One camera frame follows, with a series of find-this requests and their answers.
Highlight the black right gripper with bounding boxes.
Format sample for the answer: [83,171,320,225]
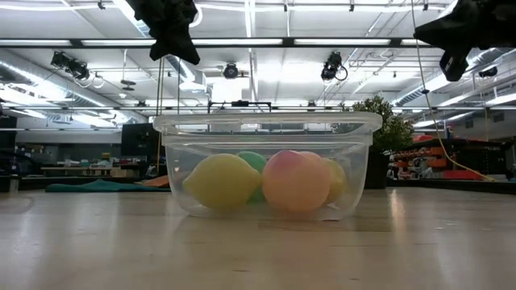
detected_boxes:
[413,0,516,82]

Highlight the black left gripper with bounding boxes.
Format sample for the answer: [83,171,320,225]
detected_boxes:
[125,0,202,66]

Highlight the green fruit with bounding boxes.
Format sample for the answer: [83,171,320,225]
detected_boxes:
[236,150,268,205]

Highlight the yellow lemon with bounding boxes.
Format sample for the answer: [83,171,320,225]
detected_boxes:
[182,152,263,211]

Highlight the yellow round fruit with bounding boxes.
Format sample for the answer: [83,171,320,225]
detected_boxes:
[322,157,349,205]

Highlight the pink orange peach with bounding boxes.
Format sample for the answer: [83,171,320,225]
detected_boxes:
[261,149,332,213]

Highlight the clear plastic tupperware container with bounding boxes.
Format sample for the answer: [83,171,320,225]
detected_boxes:
[152,111,383,222]

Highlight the green potted plant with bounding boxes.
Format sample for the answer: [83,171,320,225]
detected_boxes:
[332,95,415,154]

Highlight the black monitor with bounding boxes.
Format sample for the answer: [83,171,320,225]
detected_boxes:
[120,123,161,158]

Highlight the shelf with red bins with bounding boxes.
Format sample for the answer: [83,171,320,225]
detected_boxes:
[385,135,505,182]

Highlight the orange flat object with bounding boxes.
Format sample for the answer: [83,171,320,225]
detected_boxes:
[136,175,170,189]

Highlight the black plant pot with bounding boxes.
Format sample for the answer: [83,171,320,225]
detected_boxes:
[369,150,390,190]

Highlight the cluttered wooden workbench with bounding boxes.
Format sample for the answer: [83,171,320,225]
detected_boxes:
[40,151,142,179]

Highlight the green mat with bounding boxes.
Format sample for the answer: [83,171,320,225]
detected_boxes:
[44,180,170,193]

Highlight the round black ceiling camera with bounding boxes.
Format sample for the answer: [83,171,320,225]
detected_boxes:
[223,61,240,80]

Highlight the white coiled cable loops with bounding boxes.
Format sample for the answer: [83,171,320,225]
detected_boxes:
[74,71,106,89]

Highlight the yellow hanging cable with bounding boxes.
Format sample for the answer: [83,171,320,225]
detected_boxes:
[410,0,497,183]

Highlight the long black ceiling camera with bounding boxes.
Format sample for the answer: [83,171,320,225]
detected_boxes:
[50,51,90,81]

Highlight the black ceiling camera with cable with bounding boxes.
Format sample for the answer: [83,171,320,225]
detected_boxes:
[321,51,349,82]

